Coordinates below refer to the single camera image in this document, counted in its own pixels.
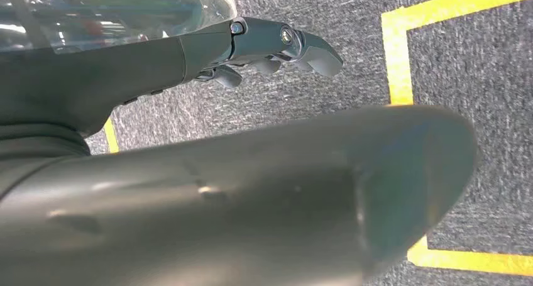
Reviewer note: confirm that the yellow floor tape rectangle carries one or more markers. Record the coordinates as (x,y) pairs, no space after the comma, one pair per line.
(397,59)

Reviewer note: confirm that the clear plastic film cover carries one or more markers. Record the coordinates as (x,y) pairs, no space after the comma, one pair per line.
(104,13)

